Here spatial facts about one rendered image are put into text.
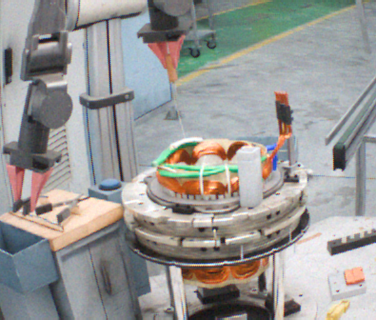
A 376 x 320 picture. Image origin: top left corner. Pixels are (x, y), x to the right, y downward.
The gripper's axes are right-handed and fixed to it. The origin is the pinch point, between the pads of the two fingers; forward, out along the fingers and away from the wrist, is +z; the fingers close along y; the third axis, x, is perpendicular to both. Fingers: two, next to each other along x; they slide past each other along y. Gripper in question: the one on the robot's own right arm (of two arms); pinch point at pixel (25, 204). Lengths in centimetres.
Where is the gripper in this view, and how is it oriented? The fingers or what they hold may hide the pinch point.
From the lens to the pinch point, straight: 124.6
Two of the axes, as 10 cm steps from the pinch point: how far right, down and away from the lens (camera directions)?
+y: 9.7, 2.1, -0.9
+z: -1.9, 9.7, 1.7
